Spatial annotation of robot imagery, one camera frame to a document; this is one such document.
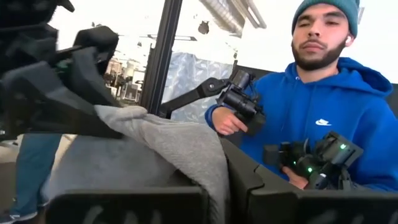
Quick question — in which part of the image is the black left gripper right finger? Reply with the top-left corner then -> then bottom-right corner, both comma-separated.
219,136 -> 398,224

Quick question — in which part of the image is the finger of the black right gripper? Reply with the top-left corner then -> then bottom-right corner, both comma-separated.
70,26 -> 121,107
0,60 -> 124,141

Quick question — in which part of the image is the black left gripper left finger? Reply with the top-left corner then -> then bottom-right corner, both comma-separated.
45,185 -> 209,224

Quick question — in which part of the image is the grey baseball cap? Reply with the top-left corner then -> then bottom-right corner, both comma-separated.
40,104 -> 233,224

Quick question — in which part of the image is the person's hand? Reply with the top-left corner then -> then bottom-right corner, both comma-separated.
281,166 -> 312,190
211,106 -> 249,136

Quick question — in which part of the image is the person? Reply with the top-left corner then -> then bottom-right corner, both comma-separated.
9,133 -> 63,224
205,0 -> 398,192

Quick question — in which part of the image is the translucent plastic sheeting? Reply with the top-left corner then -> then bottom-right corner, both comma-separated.
161,51 -> 238,124

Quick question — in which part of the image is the teal beanie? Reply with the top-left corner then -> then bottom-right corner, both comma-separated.
291,0 -> 361,37

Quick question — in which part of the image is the silver ventilation duct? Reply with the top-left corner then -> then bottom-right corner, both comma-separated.
198,0 -> 268,39

